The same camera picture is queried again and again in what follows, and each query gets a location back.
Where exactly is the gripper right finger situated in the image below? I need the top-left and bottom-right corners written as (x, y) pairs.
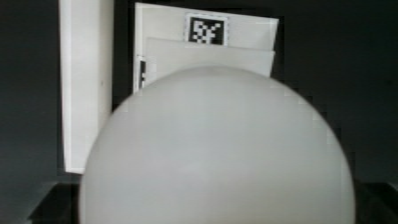
top-left (355, 182), bottom-right (398, 224)

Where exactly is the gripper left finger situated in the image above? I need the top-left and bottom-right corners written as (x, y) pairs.
top-left (28, 183), bottom-right (80, 224)

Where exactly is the white lamp bulb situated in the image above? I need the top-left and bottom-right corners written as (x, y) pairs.
top-left (80, 66), bottom-right (355, 224)

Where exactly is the white lamp base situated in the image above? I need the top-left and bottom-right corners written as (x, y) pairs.
top-left (133, 3), bottom-right (279, 91)

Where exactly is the white right fence bar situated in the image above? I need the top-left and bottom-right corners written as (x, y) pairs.
top-left (58, 0), bottom-right (113, 174)

